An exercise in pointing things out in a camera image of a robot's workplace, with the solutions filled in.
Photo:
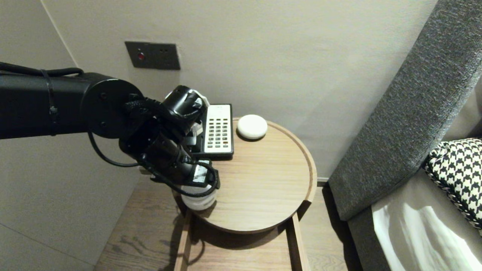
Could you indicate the white round jar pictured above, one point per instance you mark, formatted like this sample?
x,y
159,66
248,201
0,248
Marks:
x,y
199,201

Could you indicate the white bed sheet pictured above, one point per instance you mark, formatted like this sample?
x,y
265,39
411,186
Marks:
x,y
421,233

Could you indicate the dark wall switch panel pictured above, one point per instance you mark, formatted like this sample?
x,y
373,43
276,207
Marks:
x,y
152,56

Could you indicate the grey fabric headboard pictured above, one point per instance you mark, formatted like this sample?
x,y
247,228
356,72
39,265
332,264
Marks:
x,y
406,113

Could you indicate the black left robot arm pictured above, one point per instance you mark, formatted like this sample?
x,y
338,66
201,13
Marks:
x,y
37,105

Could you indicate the flat white round puck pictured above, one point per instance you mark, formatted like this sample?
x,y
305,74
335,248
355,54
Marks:
x,y
252,127

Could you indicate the round wooden side table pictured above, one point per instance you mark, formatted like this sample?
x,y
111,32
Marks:
x,y
263,180

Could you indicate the black white houndstooth pillow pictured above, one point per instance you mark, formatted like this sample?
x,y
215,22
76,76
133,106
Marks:
x,y
459,169

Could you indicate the black and white desk telephone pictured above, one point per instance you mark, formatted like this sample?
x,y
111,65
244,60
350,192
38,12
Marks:
x,y
220,130

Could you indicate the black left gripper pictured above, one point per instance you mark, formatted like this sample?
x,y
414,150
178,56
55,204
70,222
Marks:
x,y
203,175

